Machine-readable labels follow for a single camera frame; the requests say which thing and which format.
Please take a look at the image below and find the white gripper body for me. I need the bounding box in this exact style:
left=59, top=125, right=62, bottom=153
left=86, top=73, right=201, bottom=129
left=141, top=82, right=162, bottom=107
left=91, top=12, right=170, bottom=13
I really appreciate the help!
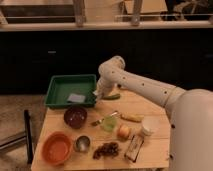
left=93, top=84, right=113, bottom=100

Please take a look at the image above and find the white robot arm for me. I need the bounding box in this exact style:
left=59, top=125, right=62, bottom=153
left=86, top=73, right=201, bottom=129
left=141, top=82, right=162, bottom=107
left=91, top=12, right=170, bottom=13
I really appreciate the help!
left=95, top=56, right=213, bottom=171

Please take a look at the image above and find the orange bowl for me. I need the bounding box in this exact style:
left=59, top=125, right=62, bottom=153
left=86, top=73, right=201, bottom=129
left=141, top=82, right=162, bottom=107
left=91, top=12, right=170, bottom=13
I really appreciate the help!
left=41, top=131, right=73, bottom=166

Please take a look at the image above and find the green chili pepper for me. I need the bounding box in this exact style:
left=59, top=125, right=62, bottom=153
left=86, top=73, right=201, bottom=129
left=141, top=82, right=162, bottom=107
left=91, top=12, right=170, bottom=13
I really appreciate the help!
left=102, top=94, right=121, bottom=100

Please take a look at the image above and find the metal fork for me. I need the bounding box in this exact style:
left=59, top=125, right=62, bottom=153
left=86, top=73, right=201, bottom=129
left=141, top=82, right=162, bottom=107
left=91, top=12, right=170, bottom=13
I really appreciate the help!
left=91, top=111, right=119, bottom=126

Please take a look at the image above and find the grey sponge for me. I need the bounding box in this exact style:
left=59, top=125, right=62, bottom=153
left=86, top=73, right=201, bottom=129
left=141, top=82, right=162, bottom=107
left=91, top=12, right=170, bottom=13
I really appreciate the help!
left=67, top=93, right=86, bottom=103

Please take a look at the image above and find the green cup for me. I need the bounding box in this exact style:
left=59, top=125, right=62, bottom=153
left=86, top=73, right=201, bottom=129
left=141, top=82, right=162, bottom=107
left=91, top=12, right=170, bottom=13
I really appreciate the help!
left=101, top=116, right=117, bottom=132

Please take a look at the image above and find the green plastic tray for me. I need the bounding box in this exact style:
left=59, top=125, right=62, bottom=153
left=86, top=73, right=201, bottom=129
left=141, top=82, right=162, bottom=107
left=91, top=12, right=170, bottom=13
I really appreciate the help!
left=45, top=74, right=96, bottom=109

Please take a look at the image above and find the yellow banana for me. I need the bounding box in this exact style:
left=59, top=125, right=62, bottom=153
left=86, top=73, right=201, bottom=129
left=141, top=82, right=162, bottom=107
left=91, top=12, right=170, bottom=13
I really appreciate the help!
left=120, top=114, right=144, bottom=122

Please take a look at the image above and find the red yellow apple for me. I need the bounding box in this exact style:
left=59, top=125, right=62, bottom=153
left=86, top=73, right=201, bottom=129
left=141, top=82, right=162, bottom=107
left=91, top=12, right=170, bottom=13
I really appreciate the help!
left=117, top=124, right=131, bottom=139

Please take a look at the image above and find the white lidded jar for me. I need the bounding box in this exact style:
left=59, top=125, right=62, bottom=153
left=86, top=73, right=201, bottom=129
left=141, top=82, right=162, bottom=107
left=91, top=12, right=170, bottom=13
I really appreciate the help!
left=141, top=117, right=159, bottom=136

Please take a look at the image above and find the small metal cup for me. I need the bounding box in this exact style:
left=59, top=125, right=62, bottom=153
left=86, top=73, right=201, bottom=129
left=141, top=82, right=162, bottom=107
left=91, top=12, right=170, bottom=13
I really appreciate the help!
left=75, top=136, right=90, bottom=152

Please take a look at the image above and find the bunch of dark grapes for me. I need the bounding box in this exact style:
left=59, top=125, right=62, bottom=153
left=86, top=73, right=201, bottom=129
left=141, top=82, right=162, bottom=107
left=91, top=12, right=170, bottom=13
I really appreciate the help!
left=93, top=142, right=119, bottom=159

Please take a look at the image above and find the black metal stand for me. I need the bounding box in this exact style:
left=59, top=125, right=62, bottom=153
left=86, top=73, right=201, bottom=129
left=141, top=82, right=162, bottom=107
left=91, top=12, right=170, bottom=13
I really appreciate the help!
left=0, top=110, right=34, bottom=164

